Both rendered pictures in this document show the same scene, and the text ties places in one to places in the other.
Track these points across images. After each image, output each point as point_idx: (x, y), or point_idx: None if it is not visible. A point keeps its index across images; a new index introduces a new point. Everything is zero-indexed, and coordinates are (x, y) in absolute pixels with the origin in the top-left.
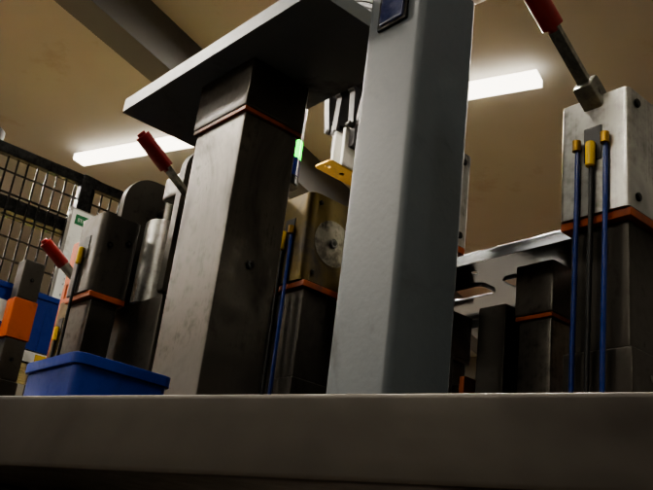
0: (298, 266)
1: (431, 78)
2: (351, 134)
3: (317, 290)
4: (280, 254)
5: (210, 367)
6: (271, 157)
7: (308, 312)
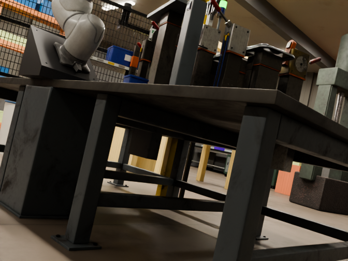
0: None
1: (192, 23)
2: (211, 16)
3: None
4: None
5: (156, 77)
6: (173, 32)
7: None
